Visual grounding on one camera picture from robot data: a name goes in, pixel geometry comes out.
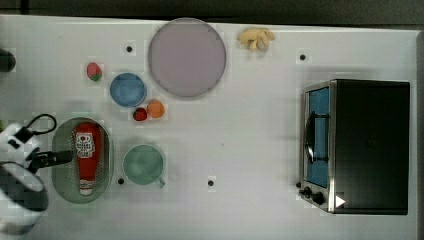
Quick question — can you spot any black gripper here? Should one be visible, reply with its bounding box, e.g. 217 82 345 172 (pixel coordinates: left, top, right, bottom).
13 127 73 173

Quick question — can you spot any red plush ketchup bottle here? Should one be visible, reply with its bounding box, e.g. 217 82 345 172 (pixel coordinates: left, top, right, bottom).
74 122 102 196

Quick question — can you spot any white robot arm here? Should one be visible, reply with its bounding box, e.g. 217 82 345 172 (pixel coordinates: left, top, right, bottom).
0 123 73 240

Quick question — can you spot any green oval strainer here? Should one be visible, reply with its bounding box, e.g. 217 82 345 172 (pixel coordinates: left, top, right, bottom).
51 117 114 204

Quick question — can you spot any green mug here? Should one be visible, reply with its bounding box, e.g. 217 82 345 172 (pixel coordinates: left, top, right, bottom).
123 144 166 188

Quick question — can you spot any plush strawberry with leaves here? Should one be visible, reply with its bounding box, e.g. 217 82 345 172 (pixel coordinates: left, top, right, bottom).
86 62 102 81

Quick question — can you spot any small red plush strawberry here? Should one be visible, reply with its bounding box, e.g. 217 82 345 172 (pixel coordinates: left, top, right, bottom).
133 108 148 121

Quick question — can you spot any black cylinder container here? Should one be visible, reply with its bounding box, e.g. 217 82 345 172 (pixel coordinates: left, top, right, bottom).
0 49 16 72

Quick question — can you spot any blue bowl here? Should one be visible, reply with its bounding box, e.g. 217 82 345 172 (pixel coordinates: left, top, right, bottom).
109 73 147 107

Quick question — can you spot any plush orange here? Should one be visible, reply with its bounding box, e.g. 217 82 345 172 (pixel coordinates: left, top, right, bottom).
147 100 165 118

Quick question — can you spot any large purple plate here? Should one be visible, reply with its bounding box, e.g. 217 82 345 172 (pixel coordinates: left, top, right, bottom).
148 18 226 98

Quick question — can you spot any plush peeled banana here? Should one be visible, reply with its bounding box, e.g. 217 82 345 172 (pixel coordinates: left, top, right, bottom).
237 28 275 52

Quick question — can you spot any black toaster oven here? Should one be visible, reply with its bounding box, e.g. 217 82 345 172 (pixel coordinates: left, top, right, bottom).
296 79 411 215

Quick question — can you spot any black cable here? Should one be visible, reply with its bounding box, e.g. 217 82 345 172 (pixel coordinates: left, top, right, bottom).
24 113 58 136

